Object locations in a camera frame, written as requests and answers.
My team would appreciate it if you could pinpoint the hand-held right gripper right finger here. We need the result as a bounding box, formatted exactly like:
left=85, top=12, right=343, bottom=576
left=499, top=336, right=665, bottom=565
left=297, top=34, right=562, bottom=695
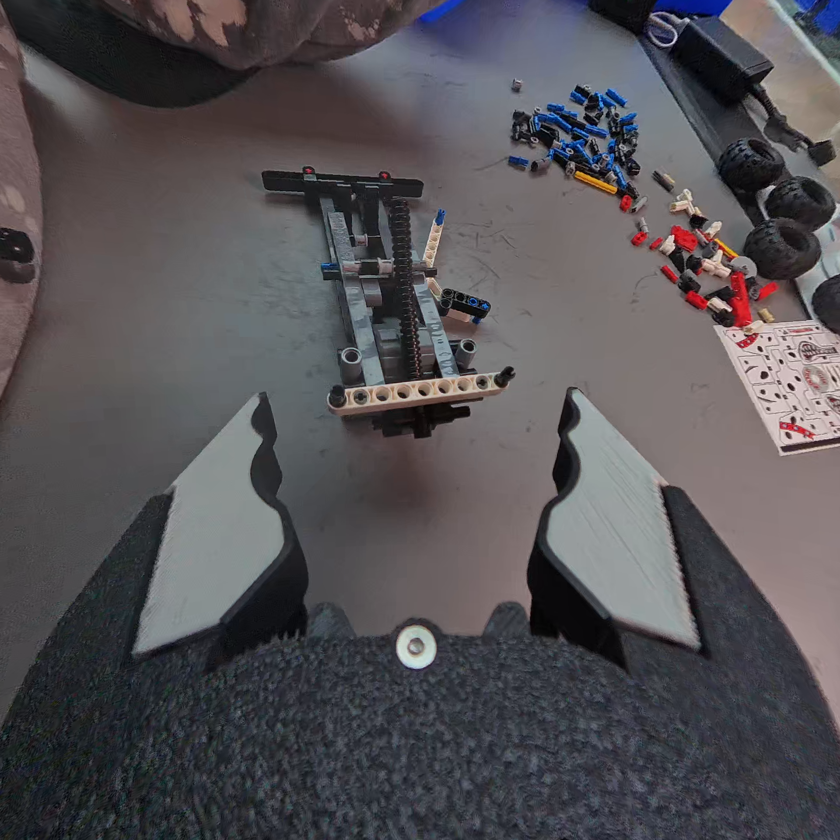
left=527, top=386, right=704, bottom=654

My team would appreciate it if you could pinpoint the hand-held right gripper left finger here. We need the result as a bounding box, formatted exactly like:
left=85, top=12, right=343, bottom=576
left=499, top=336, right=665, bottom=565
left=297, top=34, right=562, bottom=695
left=131, top=392, right=311, bottom=660

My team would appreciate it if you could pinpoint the grey black toy truck chassis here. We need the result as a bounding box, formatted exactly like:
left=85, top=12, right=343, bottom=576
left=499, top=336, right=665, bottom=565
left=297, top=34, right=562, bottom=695
left=260, top=165, right=517, bottom=441

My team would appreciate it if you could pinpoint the black angled toy beam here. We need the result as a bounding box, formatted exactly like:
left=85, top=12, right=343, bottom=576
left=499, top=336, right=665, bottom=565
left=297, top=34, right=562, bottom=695
left=438, top=287, right=493, bottom=324

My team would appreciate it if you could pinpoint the white angled toy beam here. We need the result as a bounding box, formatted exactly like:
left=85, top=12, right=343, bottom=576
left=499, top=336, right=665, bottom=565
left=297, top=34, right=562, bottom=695
left=422, top=220, right=490, bottom=324

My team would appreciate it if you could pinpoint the person's left forearm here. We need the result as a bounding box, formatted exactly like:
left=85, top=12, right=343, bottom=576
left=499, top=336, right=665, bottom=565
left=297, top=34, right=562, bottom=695
left=97, top=0, right=448, bottom=71

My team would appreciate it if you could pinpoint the black forearm rest pad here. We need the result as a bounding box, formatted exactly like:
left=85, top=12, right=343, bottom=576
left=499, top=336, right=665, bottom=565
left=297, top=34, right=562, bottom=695
left=5, top=0, right=265, bottom=110

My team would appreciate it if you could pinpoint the grey desk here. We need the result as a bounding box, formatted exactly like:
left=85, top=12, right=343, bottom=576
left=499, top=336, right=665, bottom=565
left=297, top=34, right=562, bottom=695
left=0, top=0, right=840, bottom=736

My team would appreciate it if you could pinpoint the white sticker sheet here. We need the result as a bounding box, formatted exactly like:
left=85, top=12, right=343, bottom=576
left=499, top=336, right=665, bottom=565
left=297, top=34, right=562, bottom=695
left=714, top=319, right=840, bottom=456

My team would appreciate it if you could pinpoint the pile of red white pieces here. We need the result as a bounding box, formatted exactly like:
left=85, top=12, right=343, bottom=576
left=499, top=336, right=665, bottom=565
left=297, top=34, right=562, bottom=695
left=620, top=188, right=780, bottom=329

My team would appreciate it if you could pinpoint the black clip-on microphone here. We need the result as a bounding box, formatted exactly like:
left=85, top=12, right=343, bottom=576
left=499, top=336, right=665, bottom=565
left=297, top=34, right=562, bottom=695
left=0, top=226, right=38, bottom=284

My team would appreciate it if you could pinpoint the person's grey hoodie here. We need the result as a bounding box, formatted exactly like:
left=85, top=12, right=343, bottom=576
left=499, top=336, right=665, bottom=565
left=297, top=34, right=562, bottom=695
left=0, top=13, right=45, bottom=398

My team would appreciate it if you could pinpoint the black power adapter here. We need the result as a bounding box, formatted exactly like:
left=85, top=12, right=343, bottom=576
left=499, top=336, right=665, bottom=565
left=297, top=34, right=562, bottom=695
left=671, top=16, right=777, bottom=101

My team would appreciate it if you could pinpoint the black adapter cable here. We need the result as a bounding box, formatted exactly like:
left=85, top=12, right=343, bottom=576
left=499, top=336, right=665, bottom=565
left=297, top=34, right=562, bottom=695
left=751, top=81, right=839, bottom=166

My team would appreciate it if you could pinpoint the white cable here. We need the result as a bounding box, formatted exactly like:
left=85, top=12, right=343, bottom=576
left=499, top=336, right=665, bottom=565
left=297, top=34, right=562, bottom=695
left=645, top=9, right=691, bottom=49

